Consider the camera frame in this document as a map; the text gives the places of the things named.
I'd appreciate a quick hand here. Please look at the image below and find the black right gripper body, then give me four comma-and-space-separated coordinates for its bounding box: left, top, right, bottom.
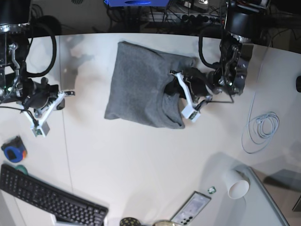
41, 79, 61, 111

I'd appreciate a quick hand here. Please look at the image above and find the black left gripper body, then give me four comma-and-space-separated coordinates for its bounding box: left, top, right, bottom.
164, 79, 186, 99

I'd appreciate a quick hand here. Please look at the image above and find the grey t-shirt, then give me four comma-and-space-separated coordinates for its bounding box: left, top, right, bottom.
104, 41, 196, 129

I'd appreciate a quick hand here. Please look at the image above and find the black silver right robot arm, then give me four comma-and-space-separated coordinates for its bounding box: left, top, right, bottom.
0, 0, 62, 109

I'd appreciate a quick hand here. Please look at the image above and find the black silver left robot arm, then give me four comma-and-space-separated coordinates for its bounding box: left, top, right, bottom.
182, 0, 270, 100

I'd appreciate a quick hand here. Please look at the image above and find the blue black tape measure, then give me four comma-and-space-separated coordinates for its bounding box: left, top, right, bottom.
1, 136, 27, 163

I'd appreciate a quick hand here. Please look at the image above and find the black power strip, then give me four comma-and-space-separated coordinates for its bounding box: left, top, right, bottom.
181, 14, 221, 26

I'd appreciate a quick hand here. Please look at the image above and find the green tape roll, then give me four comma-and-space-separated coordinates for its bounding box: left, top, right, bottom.
15, 165, 28, 175

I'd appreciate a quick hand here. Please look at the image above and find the small green white packet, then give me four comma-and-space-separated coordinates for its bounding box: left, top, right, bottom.
207, 186, 216, 194

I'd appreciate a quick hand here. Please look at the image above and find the white paper cup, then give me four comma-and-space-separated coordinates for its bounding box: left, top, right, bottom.
223, 169, 250, 200

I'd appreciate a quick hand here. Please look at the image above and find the black computer keyboard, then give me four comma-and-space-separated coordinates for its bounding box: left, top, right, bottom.
0, 164, 109, 226

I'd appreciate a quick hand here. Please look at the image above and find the black round object right edge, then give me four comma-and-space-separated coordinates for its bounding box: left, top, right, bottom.
295, 76, 301, 93

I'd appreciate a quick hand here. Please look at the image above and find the smartphone with clear case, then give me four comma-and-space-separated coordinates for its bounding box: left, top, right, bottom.
170, 191, 211, 226

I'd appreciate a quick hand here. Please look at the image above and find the olive round container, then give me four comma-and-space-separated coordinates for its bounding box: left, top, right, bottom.
153, 220, 175, 226

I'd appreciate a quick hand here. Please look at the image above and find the black dotted round lid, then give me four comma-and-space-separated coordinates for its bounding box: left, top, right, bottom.
119, 217, 141, 226

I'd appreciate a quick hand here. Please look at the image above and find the glass side table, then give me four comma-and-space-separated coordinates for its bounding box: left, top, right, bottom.
227, 165, 301, 226

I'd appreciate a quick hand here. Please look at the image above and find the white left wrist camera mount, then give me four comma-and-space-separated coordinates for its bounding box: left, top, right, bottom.
169, 68, 213, 122

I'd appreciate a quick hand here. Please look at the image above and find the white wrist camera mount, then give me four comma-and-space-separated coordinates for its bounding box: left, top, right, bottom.
169, 68, 213, 122
21, 90, 75, 137

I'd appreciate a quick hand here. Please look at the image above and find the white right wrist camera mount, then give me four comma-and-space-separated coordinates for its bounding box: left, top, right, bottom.
21, 90, 75, 137

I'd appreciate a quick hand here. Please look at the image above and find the white coiled charging cable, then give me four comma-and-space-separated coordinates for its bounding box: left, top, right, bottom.
241, 44, 280, 154

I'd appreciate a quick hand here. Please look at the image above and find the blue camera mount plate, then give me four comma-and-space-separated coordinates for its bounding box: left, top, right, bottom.
104, 0, 170, 7

